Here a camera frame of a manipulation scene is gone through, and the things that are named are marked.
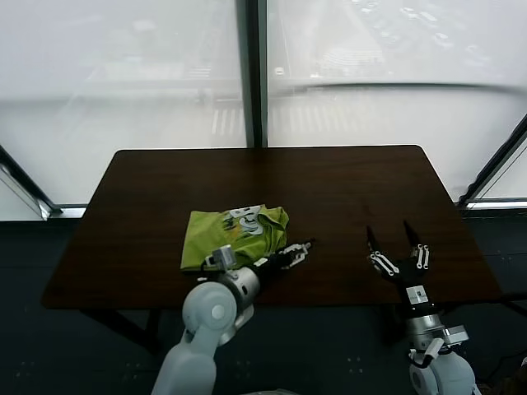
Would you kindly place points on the grey curved outdoor rail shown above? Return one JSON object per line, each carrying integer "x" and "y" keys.
{"x": 391, "y": 85}

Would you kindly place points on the dark grey vertical window post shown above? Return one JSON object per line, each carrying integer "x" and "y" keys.
{"x": 253, "y": 74}

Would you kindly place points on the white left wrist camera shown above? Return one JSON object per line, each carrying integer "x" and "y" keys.
{"x": 222, "y": 257}

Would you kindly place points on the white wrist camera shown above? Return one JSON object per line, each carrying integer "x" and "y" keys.
{"x": 456, "y": 334}
{"x": 222, "y": 257}

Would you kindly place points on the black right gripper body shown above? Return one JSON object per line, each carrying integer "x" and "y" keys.
{"x": 411, "y": 280}

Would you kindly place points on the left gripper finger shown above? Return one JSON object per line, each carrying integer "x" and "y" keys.
{"x": 298, "y": 247}
{"x": 297, "y": 260}

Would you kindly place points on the slanted grey window frame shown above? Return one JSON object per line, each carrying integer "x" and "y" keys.
{"x": 29, "y": 183}

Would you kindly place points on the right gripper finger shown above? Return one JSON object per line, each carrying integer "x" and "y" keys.
{"x": 420, "y": 257}
{"x": 381, "y": 261}

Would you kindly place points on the slanted dark window frame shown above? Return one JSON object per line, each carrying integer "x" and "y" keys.
{"x": 494, "y": 168}

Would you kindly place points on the lime green printed t-shirt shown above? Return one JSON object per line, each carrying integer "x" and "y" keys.
{"x": 222, "y": 238}

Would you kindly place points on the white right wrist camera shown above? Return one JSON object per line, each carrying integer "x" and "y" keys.
{"x": 456, "y": 334}

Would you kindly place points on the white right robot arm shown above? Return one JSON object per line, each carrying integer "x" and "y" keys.
{"x": 436, "y": 362}

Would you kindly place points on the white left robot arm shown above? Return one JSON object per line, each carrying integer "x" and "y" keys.
{"x": 206, "y": 329}

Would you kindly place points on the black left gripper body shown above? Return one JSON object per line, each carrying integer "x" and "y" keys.
{"x": 273, "y": 265}

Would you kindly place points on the grey robot torso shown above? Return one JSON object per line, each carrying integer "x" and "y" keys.
{"x": 278, "y": 391}

